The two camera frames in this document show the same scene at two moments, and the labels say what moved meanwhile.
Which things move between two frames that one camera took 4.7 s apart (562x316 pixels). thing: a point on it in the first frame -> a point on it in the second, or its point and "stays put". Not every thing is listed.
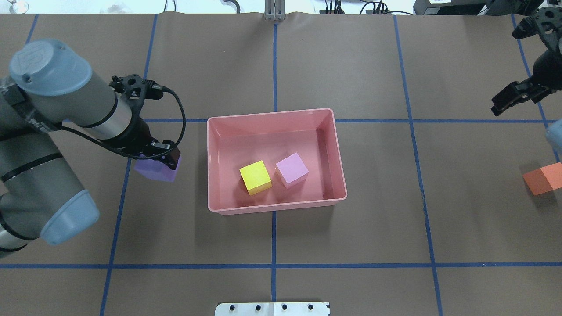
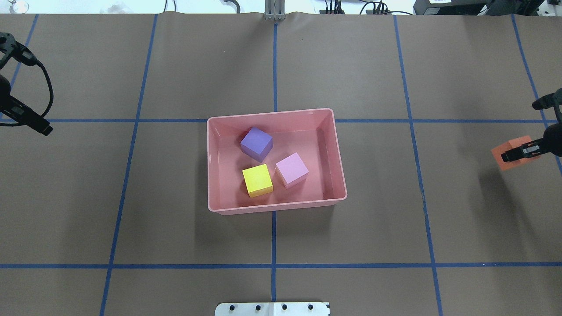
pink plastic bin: [273, 160] stays put
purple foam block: [155, 170] -> [257, 144]
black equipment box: [477, 8] stays put
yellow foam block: [256, 177] stays put
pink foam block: [292, 171] stays put
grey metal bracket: [274, 10] stays put
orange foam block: [544, 179] -> [497, 152]
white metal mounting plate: [273, 309] stays put
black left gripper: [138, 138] -> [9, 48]
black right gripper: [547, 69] -> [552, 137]
